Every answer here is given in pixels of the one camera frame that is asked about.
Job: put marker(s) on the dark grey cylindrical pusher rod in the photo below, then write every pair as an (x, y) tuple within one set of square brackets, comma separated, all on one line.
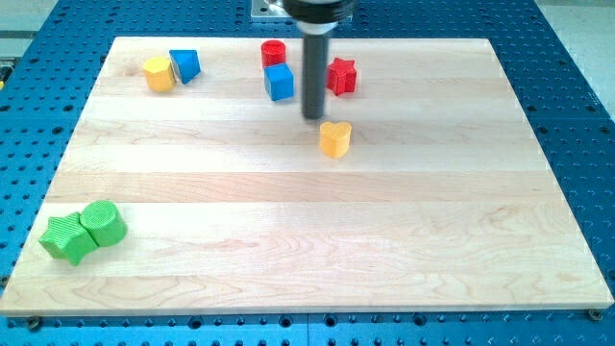
[(314, 74)]

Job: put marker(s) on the yellow heart block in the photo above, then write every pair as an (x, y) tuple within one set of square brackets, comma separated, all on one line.
[(334, 139)]

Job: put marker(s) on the light wooden board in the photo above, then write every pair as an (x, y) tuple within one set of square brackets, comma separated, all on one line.
[(445, 200)]

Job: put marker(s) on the red star block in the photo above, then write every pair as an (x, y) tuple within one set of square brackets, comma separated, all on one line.
[(342, 76)]

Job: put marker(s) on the red cylinder block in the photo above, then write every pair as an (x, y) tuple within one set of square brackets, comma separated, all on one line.
[(272, 52)]

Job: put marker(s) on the blue cube block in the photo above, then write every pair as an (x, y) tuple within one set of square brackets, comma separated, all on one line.
[(279, 81)]

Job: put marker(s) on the silver metal mounting plate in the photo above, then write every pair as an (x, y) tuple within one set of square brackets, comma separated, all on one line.
[(263, 10)]

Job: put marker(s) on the blue triangular prism block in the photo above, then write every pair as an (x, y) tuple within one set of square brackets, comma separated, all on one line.
[(186, 64)]

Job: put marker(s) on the yellow hexagon block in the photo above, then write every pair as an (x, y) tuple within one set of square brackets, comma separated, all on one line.
[(159, 74)]

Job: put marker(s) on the green cylinder block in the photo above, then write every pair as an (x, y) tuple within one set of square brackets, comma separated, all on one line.
[(104, 223)]

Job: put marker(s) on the green star block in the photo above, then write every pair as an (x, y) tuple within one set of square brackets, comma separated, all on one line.
[(67, 239)]

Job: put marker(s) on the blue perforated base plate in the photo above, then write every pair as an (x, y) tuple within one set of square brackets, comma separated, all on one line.
[(48, 89)]

